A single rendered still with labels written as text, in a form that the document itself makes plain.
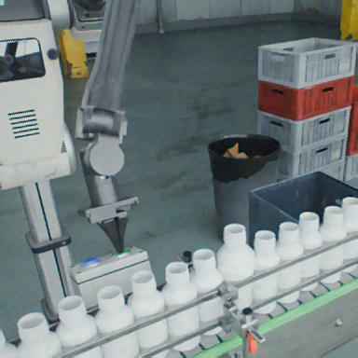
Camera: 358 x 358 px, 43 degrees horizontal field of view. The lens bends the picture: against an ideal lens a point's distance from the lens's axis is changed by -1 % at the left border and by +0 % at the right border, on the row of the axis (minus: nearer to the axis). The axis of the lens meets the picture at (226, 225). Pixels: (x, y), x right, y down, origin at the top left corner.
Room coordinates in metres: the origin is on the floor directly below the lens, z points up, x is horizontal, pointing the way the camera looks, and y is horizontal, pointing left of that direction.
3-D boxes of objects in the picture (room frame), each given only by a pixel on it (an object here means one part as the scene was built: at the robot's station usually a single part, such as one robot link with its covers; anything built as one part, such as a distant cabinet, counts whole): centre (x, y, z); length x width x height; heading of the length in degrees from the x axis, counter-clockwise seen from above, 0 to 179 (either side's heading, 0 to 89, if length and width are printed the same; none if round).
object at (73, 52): (8.06, 2.52, 0.55); 0.40 x 0.40 x 1.10; 32
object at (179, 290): (0.61, 0.08, 1.08); 0.06 x 0.06 x 0.17
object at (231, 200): (2.64, -0.12, 0.32); 0.45 x 0.45 x 0.64
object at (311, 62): (3.34, -0.60, 1.00); 0.61 x 0.41 x 0.22; 129
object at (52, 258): (1.12, 0.52, 0.74); 0.11 x 0.11 x 0.40; 32
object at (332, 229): (0.80, -0.22, 1.08); 0.06 x 0.06 x 0.17
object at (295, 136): (3.34, -0.60, 0.55); 0.61 x 0.41 x 0.22; 129
